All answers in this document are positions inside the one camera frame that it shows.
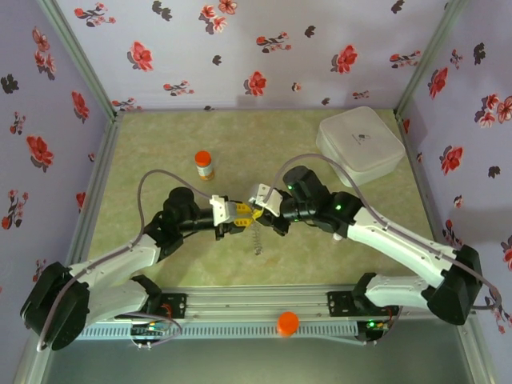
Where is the orange round cap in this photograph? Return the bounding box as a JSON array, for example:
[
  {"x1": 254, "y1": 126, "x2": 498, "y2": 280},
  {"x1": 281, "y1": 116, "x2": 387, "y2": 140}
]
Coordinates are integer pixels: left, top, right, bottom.
[{"x1": 276, "y1": 310, "x2": 301, "y2": 339}]

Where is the left arm grey cable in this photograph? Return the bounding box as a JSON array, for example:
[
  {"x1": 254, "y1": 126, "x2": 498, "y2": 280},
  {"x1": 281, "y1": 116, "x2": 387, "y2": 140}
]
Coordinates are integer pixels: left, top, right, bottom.
[{"x1": 36, "y1": 170, "x2": 219, "y2": 353}]

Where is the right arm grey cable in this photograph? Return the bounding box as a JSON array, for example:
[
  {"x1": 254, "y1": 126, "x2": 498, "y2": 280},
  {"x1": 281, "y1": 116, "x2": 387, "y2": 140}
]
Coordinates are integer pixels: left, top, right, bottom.
[{"x1": 266, "y1": 153, "x2": 503, "y2": 347}]

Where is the aluminium side rail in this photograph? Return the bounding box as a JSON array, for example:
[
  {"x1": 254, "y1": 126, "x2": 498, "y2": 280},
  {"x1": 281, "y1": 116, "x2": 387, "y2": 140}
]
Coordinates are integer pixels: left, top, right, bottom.
[
  {"x1": 394, "y1": 111, "x2": 467, "y2": 287},
  {"x1": 59, "y1": 114, "x2": 123, "y2": 291}
]

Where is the wide aluminium base rail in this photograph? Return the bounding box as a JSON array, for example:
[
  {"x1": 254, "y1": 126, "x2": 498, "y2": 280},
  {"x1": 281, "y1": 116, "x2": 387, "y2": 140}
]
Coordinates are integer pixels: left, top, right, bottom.
[{"x1": 42, "y1": 284, "x2": 478, "y2": 322}]

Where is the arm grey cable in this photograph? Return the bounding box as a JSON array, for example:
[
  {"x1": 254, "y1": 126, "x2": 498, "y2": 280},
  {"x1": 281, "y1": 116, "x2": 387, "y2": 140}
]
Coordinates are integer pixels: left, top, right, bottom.
[
  {"x1": 36, "y1": 170, "x2": 219, "y2": 353},
  {"x1": 266, "y1": 153, "x2": 503, "y2": 347}
]

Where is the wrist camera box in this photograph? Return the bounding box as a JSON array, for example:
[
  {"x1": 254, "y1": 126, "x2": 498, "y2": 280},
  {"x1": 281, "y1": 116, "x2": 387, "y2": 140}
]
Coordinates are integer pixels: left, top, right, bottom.
[
  {"x1": 248, "y1": 183, "x2": 283, "y2": 218},
  {"x1": 209, "y1": 194, "x2": 237, "y2": 226}
]

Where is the aluminium corner post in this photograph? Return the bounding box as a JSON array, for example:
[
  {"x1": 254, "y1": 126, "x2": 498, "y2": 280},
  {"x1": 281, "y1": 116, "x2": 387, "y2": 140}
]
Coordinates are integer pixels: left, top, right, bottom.
[
  {"x1": 38, "y1": 0, "x2": 123, "y2": 121},
  {"x1": 394, "y1": 0, "x2": 470, "y2": 117}
]

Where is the grey metal sheet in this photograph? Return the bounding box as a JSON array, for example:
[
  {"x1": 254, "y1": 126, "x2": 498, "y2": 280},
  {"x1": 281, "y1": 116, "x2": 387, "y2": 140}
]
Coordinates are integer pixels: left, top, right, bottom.
[{"x1": 39, "y1": 339, "x2": 477, "y2": 384}]

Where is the orange-capped pill bottle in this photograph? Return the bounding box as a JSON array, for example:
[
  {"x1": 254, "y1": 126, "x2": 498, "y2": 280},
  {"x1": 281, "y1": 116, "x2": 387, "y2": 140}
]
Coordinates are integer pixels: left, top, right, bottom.
[{"x1": 194, "y1": 150, "x2": 216, "y2": 183}]

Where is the white storage case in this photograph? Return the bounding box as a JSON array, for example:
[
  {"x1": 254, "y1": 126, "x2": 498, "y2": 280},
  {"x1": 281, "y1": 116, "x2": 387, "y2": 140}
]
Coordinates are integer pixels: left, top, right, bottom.
[{"x1": 315, "y1": 106, "x2": 405, "y2": 187}]

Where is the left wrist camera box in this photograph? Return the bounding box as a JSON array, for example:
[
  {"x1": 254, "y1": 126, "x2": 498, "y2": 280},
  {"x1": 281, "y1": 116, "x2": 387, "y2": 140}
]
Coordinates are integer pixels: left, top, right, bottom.
[{"x1": 209, "y1": 194, "x2": 237, "y2": 226}]

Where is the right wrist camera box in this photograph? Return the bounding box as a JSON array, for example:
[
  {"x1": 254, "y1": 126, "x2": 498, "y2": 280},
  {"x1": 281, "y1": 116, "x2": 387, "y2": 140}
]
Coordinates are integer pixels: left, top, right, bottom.
[{"x1": 248, "y1": 183, "x2": 283, "y2": 218}]

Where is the grey slotted cable duct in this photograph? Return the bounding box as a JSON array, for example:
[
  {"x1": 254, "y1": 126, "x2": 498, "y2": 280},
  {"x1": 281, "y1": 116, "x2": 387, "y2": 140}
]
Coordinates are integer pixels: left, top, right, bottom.
[{"x1": 54, "y1": 322, "x2": 359, "y2": 342}]

